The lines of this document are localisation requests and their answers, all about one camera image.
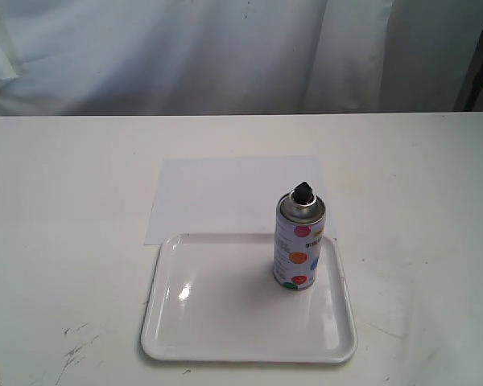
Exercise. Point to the spray paint can coloured dots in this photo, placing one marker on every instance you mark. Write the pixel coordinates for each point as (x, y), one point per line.
(299, 228)

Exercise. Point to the white paper sheet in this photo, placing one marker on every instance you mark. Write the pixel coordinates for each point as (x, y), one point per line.
(226, 195)

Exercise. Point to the white plastic tray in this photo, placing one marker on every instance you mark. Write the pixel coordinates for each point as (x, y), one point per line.
(214, 298)

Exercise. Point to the white backdrop curtain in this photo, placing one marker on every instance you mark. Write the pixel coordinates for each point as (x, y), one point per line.
(234, 57)

